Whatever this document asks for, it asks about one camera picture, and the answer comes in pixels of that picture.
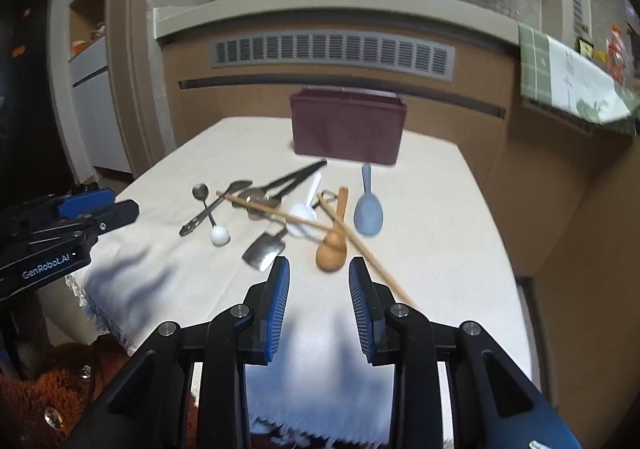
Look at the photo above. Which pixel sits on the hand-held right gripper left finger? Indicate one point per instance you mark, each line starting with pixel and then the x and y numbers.
pixel 277 309

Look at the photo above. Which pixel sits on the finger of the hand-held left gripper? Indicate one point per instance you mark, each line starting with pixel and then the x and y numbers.
pixel 92 199
pixel 117 215

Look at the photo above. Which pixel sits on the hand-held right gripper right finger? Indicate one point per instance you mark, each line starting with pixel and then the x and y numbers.
pixel 362 309

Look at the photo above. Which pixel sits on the wooden chopstick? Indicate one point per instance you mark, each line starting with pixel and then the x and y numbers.
pixel 265 209
pixel 370 256

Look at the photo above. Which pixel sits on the wooden spoon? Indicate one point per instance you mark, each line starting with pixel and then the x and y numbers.
pixel 334 249

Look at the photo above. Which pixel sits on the metal spoon with white knob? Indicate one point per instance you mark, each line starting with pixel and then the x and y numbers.
pixel 219 235

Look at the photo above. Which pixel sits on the blue-grey plastic rice paddle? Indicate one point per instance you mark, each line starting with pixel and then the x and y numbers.
pixel 369 214

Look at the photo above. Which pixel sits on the white plastic spoon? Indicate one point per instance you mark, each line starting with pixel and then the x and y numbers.
pixel 302 214

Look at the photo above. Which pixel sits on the maroon utensil holder box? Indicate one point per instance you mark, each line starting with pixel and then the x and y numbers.
pixel 347 129

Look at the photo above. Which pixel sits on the small metal spatula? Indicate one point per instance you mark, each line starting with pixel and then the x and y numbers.
pixel 264 251

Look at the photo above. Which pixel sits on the white tablecloth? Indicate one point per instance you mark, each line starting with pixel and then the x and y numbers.
pixel 190 279

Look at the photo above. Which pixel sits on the long metal spoon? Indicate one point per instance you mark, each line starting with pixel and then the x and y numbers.
pixel 215 209

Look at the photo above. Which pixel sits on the white shelf unit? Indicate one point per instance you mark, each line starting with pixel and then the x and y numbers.
pixel 95 79

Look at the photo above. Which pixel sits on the brown plush toy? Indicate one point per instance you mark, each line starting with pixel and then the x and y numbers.
pixel 45 394

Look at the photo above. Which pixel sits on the wooden cabinet front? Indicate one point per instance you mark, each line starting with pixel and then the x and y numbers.
pixel 480 129

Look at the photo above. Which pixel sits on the grey vent grille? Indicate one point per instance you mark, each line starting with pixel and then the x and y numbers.
pixel 332 54

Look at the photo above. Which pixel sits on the grey stone ledge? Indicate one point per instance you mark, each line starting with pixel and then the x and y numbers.
pixel 300 11

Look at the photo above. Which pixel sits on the green checkered cloth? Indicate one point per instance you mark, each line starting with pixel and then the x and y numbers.
pixel 565 79

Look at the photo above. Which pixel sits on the orange-red packet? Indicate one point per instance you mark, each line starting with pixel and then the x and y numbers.
pixel 616 51

